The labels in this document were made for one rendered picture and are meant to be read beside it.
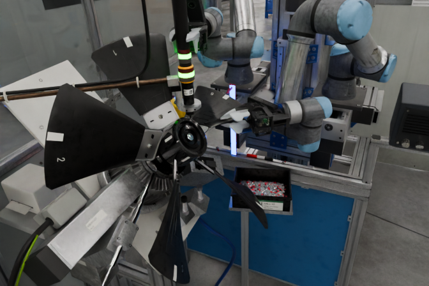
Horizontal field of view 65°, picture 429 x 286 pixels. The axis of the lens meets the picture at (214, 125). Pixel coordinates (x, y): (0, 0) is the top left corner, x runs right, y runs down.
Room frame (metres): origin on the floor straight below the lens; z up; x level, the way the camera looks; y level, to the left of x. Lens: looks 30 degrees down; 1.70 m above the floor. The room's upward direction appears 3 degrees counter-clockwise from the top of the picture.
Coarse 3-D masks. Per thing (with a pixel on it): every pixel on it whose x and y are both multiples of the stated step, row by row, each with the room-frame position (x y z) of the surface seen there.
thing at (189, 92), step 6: (186, 84) 0.87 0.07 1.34; (192, 84) 0.88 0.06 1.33; (186, 90) 0.87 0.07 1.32; (192, 90) 0.88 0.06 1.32; (186, 96) 0.87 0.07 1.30; (192, 96) 0.87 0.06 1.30; (186, 102) 0.87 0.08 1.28; (192, 102) 0.87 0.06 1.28; (186, 114) 0.88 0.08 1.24; (192, 114) 0.88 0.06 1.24
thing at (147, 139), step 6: (144, 132) 0.74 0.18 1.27; (150, 132) 0.75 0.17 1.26; (156, 132) 0.76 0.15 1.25; (162, 132) 0.77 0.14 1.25; (144, 138) 0.74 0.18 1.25; (150, 138) 0.75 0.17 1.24; (156, 138) 0.76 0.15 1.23; (144, 144) 0.74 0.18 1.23; (156, 144) 0.76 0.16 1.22; (144, 150) 0.74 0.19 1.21; (150, 150) 0.75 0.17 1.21; (156, 150) 0.76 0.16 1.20; (138, 156) 0.72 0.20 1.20; (144, 156) 0.74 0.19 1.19; (150, 156) 0.75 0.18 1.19
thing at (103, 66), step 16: (112, 48) 0.96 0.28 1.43; (128, 48) 0.97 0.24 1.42; (144, 48) 0.98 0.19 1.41; (160, 48) 0.99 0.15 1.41; (112, 64) 0.93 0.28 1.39; (128, 64) 0.93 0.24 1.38; (144, 64) 0.94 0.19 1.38; (160, 64) 0.95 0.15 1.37; (128, 80) 0.90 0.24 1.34; (128, 96) 0.88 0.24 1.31; (144, 96) 0.88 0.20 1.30; (160, 96) 0.88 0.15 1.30; (144, 112) 0.85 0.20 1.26
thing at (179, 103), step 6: (168, 78) 0.87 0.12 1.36; (174, 78) 0.87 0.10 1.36; (168, 84) 0.86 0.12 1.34; (174, 84) 0.87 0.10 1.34; (180, 84) 0.88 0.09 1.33; (174, 90) 0.86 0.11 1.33; (180, 90) 0.86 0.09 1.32; (180, 96) 0.87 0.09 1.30; (180, 102) 0.87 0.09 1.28; (198, 102) 0.89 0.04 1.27; (180, 108) 0.86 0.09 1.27; (186, 108) 0.85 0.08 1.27; (192, 108) 0.85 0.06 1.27; (198, 108) 0.86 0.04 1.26
